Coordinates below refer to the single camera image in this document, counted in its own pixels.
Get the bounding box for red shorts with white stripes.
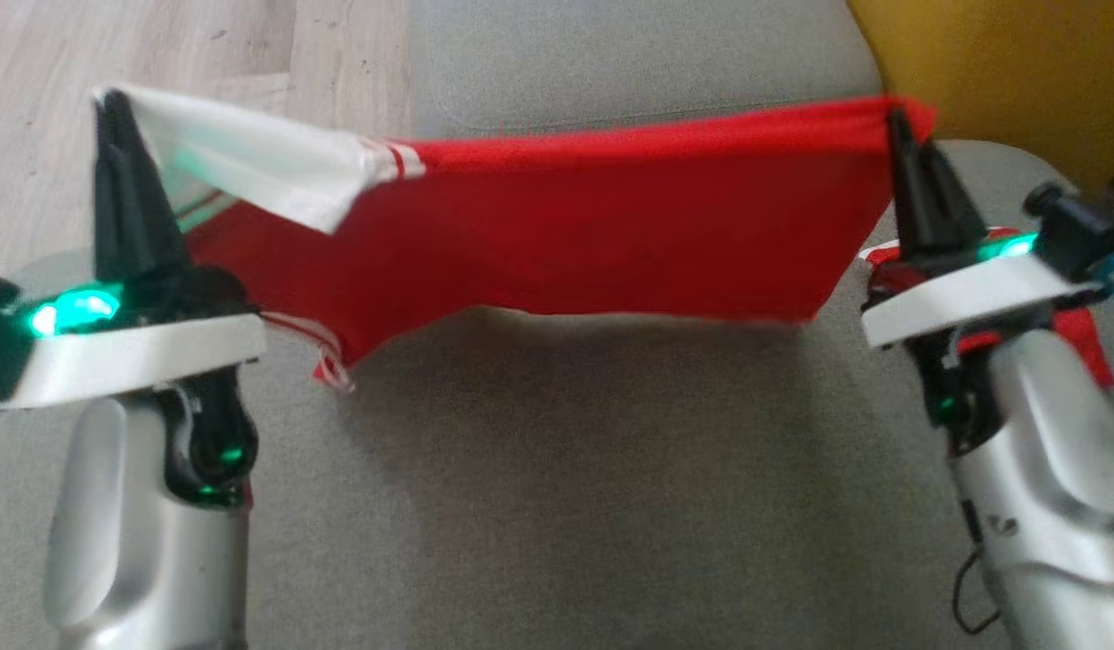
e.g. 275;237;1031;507
859;226;1114;392

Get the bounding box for grey sofa back cushion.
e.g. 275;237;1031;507
407;0;885;143

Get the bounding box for grey fabric sofa seat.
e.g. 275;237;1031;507
0;135;1114;650

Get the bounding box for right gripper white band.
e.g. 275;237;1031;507
860;107;1105;352

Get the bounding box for yellow upholstered furniture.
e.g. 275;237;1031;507
847;0;1114;196

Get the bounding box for thin black looped cable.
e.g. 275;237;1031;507
952;545;1002;636

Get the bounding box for red basketball jersey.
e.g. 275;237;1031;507
104;85;937;395

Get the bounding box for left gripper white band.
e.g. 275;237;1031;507
0;90;270;410

